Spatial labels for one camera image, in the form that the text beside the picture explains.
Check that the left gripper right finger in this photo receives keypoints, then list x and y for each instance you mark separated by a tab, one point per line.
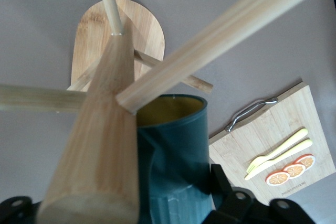
236	208

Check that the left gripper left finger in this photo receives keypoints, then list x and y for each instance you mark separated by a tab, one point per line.
15	211

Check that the teal cup yellow inside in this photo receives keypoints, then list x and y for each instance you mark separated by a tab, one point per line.
178	155

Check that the yellow plastic fork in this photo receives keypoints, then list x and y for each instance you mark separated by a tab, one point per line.
288	140

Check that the yellow plastic knife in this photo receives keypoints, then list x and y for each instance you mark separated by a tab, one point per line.
302	145

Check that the wooden mug tree stand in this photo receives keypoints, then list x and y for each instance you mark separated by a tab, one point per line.
105	129

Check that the brown table mat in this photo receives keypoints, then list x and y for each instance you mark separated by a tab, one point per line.
39	24

